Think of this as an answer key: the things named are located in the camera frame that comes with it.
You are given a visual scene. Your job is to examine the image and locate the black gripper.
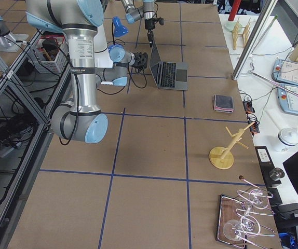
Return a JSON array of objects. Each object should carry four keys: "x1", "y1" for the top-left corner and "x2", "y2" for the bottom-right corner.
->
[
  {"x1": 144, "y1": 18, "x2": 155, "y2": 47},
  {"x1": 133, "y1": 52, "x2": 148, "y2": 70}
]

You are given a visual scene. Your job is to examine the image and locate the grey laptop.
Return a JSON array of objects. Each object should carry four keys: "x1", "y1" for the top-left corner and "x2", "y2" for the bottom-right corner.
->
[{"x1": 149, "y1": 41, "x2": 188, "y2": 91}]

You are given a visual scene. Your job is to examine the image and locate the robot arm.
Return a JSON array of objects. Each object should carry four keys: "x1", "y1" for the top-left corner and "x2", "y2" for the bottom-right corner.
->
[
  {"x1": 121, "y1": 0, "x2": 160, "y2": 47},
  {"x1": 26, "y1": 1, "x2": 148, "y2": 143}
]

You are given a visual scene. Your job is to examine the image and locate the blue desk lamp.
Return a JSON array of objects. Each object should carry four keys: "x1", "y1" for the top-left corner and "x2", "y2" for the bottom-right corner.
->
[{"x1": 108, "y1": 16, "x2": 129, "y2": 52}]

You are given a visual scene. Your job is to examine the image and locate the grey pink folded cloth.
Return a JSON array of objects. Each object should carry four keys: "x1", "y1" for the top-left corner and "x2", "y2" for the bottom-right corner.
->
[{"x1": 213, "y1": 94, "x2": 234, "y2": 113}]

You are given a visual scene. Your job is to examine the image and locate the wooden dish rack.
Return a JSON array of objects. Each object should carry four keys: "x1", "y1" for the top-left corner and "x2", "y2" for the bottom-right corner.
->
[{"x1": 232, "y1": 19, "x2": 251, "y2": 50}]

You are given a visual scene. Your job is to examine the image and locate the wooden mug tree stand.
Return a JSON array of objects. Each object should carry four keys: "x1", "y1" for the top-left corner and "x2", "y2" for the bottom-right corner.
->
[{"x1": 209, "y1": 122, "x2": 254, "y2": 170}]

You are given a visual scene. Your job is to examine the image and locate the teach pendant tablet far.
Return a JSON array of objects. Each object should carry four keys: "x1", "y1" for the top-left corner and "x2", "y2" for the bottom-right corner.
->
[{"x1": 272, "y1": 59, "x2": 298, "y2": 86}]

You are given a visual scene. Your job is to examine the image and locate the teach pendant tablet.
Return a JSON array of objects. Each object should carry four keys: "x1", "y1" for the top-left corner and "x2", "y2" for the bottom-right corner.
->
[
  {"x1": 277, "y1": 83, "x2": 298, "y2": 115},
  {"x1": 272, "y1": 59, "x2": 298, "y2": 86}
]

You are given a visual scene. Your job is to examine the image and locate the teach pendant tablet near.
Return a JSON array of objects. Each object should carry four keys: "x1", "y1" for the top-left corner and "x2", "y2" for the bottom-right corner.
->
[{"x1": 277, "y1": 83, "x2": 298, "y2": 115}]

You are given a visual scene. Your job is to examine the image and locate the white ceramic lidded jar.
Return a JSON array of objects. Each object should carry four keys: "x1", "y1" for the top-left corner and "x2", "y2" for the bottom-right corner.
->
[{"x1": 277, "y1": 128, "x2": 298, "y2": 152}]

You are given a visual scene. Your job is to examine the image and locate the wine glass rack tray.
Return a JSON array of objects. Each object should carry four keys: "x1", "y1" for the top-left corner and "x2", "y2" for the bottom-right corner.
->
[{"x1": 215, "y1": 175, "x2": 276, "y2": 248}]

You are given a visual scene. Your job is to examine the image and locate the aluminium frame post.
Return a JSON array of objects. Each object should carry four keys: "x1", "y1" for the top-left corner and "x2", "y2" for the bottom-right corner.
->
[{"x1": 232, "y1": 0, "x2": 278, "y2": 80}]

